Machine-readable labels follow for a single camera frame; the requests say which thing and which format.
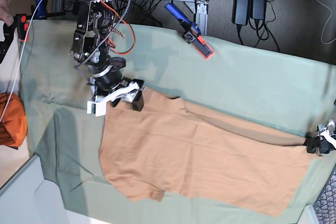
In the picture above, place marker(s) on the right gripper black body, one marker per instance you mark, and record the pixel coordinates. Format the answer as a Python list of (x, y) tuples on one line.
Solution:
[(102, 85)]

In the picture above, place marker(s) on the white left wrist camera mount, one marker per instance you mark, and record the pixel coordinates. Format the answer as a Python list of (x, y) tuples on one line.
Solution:
[(326, 136)]

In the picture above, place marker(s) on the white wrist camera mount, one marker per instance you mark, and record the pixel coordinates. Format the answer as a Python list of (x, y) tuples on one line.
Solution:
[(98, 104), (326, 136)]

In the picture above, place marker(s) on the patterned grey mat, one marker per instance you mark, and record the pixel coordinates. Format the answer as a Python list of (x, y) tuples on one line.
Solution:
[(325, 204)]

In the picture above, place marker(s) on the folded dark orange cloth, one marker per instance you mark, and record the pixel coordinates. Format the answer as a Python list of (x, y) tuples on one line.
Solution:
[(13, 124)]

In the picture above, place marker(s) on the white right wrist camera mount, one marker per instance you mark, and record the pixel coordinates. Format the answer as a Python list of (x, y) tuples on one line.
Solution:
[(98, 104)]

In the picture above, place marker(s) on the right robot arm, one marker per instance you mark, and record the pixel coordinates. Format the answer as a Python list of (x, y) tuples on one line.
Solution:
[(93, 48)]

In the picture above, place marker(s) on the tan orange T-shirt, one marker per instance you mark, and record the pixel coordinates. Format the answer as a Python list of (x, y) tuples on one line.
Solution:
[(174, 146)]

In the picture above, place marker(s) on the blue orange bar clamp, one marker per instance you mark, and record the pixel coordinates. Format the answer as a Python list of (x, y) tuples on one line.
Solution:
[(192, 33)]

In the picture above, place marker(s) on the sage green table cloth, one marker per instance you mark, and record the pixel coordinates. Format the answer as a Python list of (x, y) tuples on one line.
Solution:
[(284, 92)]

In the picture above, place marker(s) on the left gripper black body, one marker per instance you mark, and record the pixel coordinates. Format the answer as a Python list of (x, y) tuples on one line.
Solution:
[(318, 144)]

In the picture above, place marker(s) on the blue black corner clamp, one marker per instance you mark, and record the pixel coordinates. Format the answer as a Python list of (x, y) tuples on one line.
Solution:
[(39, 11)]

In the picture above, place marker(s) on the aluminium frame post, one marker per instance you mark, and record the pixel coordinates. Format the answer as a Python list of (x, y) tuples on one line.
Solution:
[(200, 10)]

